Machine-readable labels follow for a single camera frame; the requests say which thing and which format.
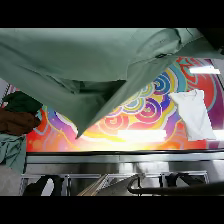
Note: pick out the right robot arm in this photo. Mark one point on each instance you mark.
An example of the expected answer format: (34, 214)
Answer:
(214, 36)

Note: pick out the sage green shirt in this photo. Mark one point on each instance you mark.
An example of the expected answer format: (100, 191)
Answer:
(66, 60)

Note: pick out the white T-shirt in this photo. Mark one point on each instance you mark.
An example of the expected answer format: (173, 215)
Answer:
(195, 113)

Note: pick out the dark green garment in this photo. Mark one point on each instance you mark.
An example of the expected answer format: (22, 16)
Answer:
(21, 101)

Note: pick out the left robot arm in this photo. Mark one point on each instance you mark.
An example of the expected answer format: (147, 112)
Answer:
(40, 188)

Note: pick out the silver frame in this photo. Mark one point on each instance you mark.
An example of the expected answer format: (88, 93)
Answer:
(100, 159)

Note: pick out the light green garment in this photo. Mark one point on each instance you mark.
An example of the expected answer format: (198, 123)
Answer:
(13, 150)

